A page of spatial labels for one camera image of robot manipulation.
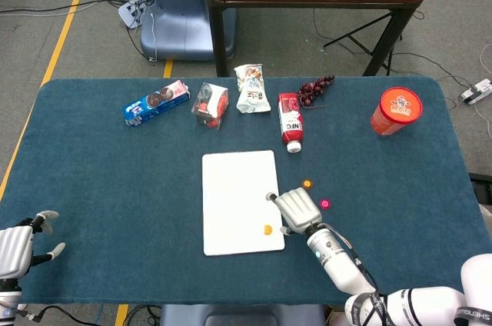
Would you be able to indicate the red white carton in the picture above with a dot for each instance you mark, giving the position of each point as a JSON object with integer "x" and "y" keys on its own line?
{"x": 334, "y": 318}

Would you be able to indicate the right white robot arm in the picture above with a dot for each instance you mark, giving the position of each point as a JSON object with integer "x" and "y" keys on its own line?
{"x": 338, "y": 260}

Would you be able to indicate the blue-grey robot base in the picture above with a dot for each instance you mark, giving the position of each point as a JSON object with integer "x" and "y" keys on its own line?
{"x": 242, "y": 316}

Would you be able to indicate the orange cylindrical canister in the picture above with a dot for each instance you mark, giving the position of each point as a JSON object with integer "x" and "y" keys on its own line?
{"x": 396, "y": 110}

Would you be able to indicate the white crumpled snack bag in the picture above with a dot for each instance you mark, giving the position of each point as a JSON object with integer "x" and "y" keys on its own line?
{"x": 251, "y": 91}

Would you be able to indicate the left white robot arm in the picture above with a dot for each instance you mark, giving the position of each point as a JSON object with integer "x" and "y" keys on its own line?
{"x": 7, "y": 299}

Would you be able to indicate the blue Oreo cookie box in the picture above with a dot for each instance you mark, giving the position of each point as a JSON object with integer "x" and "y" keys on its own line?
{"x": 153, "y": 105}

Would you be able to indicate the white power strip with plugs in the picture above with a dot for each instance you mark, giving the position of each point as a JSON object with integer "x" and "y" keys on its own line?
{"x": 132, "y": 12}

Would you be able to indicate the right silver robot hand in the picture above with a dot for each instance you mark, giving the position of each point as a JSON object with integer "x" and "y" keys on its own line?
{"x": 298, "y": 208}

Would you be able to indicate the pink round magnet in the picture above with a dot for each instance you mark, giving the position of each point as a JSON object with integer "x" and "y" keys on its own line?
{"x": 325, "y": 204}

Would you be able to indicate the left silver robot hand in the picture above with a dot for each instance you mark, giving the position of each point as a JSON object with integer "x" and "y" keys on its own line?
{"x": 13, "y": 253}

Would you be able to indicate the blue felt table cover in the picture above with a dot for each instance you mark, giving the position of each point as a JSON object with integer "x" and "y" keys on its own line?
{"x": 115, "y": 187}

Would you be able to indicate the red white NFC juice bottle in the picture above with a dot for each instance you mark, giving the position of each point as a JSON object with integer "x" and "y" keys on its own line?
{"x": 291, "y": 122}

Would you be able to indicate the dark red grape bunch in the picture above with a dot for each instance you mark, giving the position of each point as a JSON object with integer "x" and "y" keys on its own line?
{"x": 313, "y": 89}

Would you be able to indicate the blue-grey machine pedestal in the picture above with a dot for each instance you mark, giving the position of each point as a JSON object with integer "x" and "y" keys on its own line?
{"x": 177, "y": 14}

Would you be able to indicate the white cutting board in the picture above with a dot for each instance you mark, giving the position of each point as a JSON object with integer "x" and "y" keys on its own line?
{"x": 238, "y": 195}

